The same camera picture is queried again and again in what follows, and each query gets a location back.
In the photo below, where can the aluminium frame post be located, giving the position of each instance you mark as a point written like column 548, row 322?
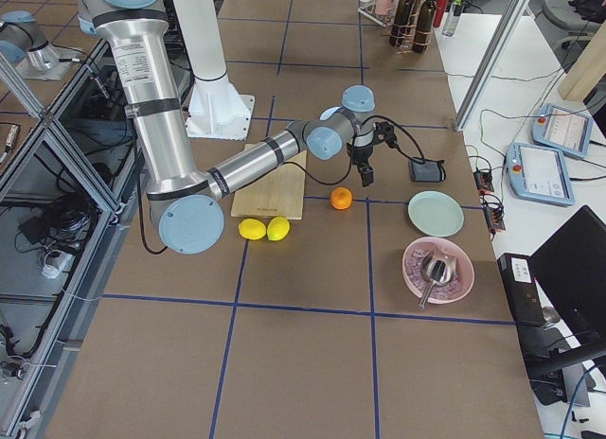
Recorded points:
column 496, row 47

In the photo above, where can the black monitor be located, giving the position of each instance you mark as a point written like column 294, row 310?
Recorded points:
column 570, row 269

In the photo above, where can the light green plate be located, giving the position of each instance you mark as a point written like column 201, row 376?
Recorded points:
column 435, row 214

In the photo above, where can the folded dark grey cloth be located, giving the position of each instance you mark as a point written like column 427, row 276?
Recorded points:
column 427, row 171

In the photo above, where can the dark green wine bottle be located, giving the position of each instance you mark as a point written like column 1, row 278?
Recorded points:
column 424, row 25

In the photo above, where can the orange fruit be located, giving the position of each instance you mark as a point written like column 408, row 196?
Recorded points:
column 341, row 198

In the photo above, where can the pink cup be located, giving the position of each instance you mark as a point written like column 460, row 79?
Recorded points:
column 383, row 7

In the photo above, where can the orange black usb hub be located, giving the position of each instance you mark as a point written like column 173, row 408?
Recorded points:
column 483, row 181

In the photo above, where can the pink bowl with ice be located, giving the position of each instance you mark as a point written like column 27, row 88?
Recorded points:
column 412, row 272

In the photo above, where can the white wire cup rack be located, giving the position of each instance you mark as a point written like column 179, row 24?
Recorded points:
column 368, row 11

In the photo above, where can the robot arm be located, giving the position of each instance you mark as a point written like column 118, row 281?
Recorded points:
column 26, row 48
column 185, row 200

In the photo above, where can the blue teach pendant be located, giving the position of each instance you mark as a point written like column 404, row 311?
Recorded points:
column 539, row 174
column 563, row 129

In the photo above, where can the grey water bottle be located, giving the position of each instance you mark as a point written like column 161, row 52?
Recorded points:
column 453, row 18

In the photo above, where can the red bottle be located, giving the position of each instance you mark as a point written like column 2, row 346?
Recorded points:
column 441, row 6

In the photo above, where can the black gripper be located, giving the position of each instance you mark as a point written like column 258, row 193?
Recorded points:
column 361, row 154

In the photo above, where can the bamboo cutting board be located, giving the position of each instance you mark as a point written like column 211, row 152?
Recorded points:
column 278, row 193

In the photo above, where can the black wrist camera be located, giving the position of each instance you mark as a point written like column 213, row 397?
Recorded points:
column 383, row 133

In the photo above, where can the copper wire bottle rack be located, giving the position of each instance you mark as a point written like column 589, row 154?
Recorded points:
column 409, row 32

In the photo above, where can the metal scoop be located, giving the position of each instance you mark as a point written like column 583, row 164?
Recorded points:
column 438, row 269

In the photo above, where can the yellow lemon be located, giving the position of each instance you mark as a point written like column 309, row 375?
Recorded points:
column 252, row 229
column 278, row 228

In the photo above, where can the black computer box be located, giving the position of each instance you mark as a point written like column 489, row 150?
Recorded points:
column 521, row 290

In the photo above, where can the white camera post base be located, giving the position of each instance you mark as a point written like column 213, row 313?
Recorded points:
column 216, row 109

